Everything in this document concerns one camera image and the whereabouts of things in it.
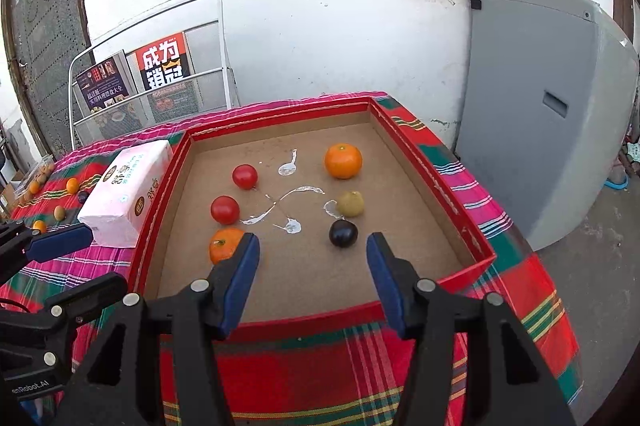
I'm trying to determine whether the red tomato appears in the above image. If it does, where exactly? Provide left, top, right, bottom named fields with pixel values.
left=232, top=164, right=259, bottom=190
left=210, top=195, right=241, bottom=225

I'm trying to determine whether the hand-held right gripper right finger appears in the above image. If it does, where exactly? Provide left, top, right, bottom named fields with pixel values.
left=366, top=232, right=578, bottom=426

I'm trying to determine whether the red cardboard box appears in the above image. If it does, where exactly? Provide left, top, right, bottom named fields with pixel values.
left=127, top=95, right=497, bottom=343

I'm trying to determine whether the orange black book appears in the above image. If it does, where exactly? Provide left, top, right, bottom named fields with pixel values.
left=135, top=32, right=201, bottom=117

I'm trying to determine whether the pile of small brown fruits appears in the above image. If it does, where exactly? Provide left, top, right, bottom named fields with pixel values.
left=15, top=161, right=53, bottom=202

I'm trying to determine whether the clear plastic tray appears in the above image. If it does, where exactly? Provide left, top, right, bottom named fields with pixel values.
left=12, top=154, right=56, bottom=202

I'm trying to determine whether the white metal mesh chair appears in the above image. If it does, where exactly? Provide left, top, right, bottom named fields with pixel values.
left=67, top=0, right=241, bottom=152

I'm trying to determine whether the white pink tissue pack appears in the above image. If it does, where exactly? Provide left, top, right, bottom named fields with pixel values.
left=77, top=139, right=174, bottom=248

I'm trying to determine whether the red green plaid tablecloth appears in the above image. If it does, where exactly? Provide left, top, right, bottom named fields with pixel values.
left=0, top=91, right=583, bottom=426

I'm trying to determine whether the large orange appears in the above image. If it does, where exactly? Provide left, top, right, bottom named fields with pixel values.
left=324, top=143, right=363, bottom=180

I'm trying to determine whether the medium orange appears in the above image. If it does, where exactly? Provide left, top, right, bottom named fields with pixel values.
left=209, top=227, right=247, bottom=265

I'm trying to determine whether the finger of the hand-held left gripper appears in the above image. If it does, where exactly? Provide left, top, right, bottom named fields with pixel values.
left=0, top=272, right=128, bottom=357
left=0, top=221, right=96, bottom=282

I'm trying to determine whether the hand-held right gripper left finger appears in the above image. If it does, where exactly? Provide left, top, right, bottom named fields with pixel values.
left=50, top=232, right=261, bottom=426

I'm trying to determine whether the purple cookbook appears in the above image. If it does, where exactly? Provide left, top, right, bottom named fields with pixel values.
left=75, top=56, right=141, bottom=137

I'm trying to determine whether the studded metal door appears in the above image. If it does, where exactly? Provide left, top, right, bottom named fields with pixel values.
left=0, top=0, right=93, bottom=157

